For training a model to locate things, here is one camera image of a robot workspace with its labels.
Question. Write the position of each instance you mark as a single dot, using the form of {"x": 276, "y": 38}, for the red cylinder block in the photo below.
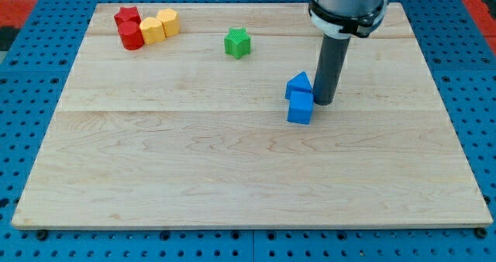
{"x": 130, "y": 35}

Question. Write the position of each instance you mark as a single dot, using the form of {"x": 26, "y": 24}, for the green star block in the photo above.
{"x": 237, "y": 42}

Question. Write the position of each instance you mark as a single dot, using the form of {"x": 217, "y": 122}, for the red star block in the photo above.
{"x": 127, "y": 14}

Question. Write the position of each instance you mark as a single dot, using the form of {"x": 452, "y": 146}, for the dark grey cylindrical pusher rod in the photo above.
{"x": 329, "y": 67}

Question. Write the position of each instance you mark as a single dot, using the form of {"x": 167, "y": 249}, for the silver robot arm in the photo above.
{"x": 349, "y": 8}

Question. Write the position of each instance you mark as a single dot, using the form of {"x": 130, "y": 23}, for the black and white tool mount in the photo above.
{"x": 341, "y": 27}

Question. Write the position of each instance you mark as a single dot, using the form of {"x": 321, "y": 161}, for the yellow hexagon block rear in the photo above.
{"x": 170, "y": 21}

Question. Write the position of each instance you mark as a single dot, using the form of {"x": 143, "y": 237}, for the yellow hexagon block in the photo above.
{"x": 152, "y": 30}
{"x": 170, "y": 21}

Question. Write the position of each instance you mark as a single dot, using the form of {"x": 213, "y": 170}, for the blue cube block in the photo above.
{"x": 300, "y": 107}

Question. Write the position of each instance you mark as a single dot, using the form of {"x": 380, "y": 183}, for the blue triangular block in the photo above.
{"x": 299, "y": 82}

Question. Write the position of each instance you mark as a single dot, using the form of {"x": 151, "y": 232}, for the light wooden board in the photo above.
{"x": 181, "y": 135}

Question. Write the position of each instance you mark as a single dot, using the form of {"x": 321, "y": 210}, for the yellow hexagon block front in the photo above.
{"x": 152, "y": 30}

